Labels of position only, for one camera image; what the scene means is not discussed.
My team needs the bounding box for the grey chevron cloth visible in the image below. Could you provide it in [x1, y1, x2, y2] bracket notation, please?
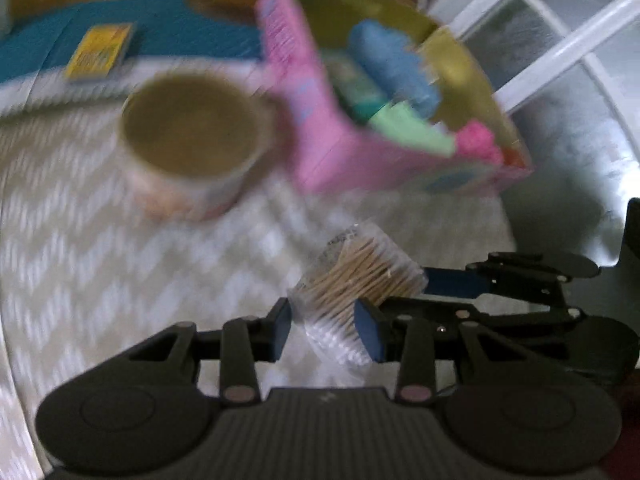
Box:
[0, 105, 521, 480]

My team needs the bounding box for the yellow printed box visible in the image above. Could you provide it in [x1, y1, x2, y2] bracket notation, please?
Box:
[65, 22, 136, 81]

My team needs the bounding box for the pink fluffy toy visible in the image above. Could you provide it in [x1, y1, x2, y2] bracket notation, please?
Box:
[456, 120, 505, 167]

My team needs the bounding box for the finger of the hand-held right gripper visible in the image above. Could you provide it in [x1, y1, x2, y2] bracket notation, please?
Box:
[385, 296, 588, 334]
[424, 251, 602, 302]

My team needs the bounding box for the teal mat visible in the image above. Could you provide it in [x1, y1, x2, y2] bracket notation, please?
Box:
[0, 0, 266, 86]

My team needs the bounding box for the round tin cup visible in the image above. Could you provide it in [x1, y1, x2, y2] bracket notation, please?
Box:
[117, 72, 278, 221]

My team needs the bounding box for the white framed glass door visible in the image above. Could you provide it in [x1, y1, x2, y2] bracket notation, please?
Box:
[425, 0, 640, 271]

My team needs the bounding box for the green packet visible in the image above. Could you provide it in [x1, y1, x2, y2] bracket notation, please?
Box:
[367, 102, 457, 157]

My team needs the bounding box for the light blue cylinder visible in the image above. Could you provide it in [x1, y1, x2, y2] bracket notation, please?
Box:
[347, 20, 442, 117]

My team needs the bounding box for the pink tin box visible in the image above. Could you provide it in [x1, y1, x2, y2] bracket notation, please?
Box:
[254, 0, 533, 196]

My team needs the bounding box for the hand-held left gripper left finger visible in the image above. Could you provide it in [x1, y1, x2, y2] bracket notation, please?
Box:
[127, 297, 294, 406]

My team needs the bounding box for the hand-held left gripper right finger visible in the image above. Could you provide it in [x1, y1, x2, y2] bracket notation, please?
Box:
[352, 299, 551, 406]

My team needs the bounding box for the cotton swab pack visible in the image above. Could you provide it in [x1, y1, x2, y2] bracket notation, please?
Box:
[287, 222, 428, 367]

